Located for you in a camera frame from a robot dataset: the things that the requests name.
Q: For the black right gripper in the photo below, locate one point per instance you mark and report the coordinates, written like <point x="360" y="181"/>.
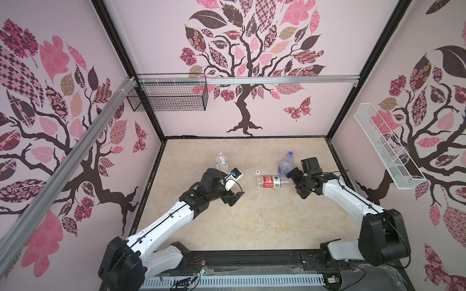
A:
<point x="298" y="181"/>

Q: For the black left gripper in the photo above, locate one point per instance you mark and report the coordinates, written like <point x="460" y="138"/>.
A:
<point x="226" y="197"/>

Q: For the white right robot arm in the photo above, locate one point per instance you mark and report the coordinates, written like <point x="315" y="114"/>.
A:
<point x="382" y="238"/>

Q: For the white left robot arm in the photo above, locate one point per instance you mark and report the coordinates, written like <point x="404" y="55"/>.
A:
<point x="128" y="262"/>

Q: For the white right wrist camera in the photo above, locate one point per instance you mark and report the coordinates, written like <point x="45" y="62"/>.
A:
<point x="311" y="167"/>

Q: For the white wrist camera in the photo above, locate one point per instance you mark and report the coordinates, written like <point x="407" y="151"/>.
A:
<point x="311" y="167"/>
<point x="233" y="179"/>

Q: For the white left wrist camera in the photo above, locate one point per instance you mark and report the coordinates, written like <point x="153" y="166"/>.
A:
<point x="233" y="179"/>

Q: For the white slotted cable duct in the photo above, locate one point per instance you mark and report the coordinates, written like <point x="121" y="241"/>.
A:
<point x="164" y="283"/>

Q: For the aluminium rail back wall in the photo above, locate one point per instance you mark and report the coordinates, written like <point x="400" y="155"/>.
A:
<point x="247" y="79"/>

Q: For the aluminium rail wall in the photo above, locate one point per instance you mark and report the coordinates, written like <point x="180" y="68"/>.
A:
<point x="247" y="79"/>
<point x="26" y="224"/>

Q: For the white wire shelf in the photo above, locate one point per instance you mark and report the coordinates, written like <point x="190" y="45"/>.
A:
<point x="379" y="127"/>

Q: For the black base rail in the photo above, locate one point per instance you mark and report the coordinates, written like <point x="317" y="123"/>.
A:
<point x="338" y="275"/>

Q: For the black wire basket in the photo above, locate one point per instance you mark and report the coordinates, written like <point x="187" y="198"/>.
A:
<point x="169" y="92"/>

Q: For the aluminium rail left wall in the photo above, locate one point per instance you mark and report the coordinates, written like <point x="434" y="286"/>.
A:
<point x="26" y="224"/>

